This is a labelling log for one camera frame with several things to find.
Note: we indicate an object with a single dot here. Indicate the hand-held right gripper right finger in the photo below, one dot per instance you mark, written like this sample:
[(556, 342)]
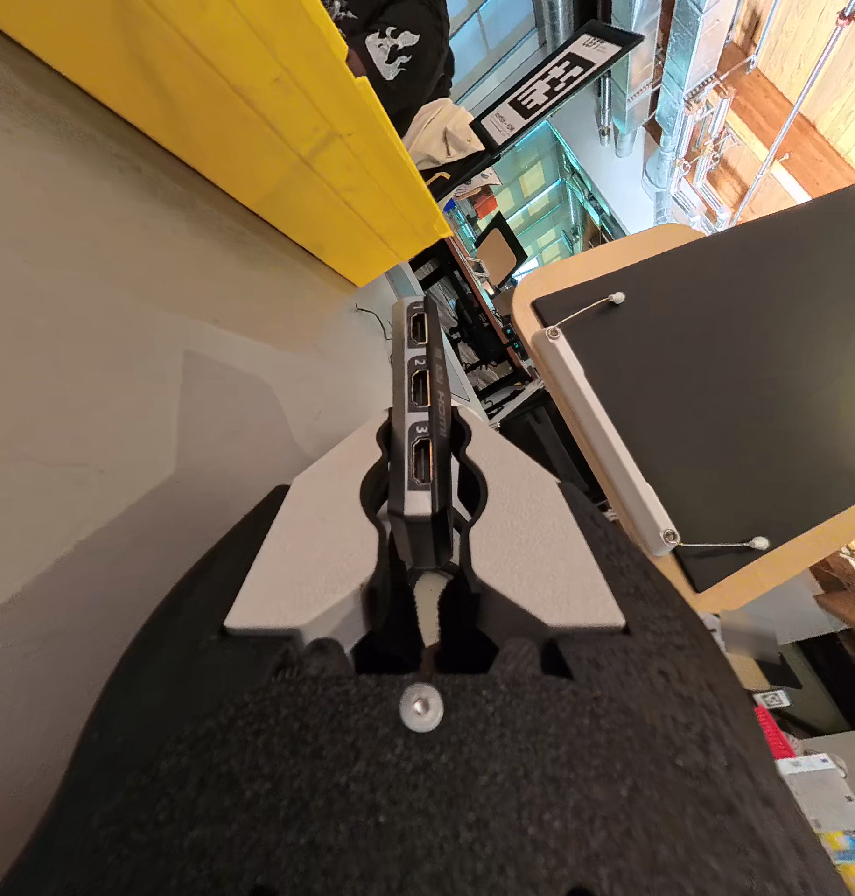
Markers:
[(547, 560)]

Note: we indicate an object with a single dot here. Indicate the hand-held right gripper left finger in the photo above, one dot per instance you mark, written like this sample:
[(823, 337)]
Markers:
[(302, 560)]

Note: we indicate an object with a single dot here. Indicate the yellow plastic bin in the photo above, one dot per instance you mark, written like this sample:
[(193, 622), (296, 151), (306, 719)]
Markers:
[(260, 126)]

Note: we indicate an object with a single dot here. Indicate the wooden-framed black panel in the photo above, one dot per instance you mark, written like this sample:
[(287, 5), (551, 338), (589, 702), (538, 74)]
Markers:
[(736, 364)]

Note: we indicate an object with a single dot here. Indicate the silver ventilation duct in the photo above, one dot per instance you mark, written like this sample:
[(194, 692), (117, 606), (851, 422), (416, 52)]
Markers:
[(687, 98)]

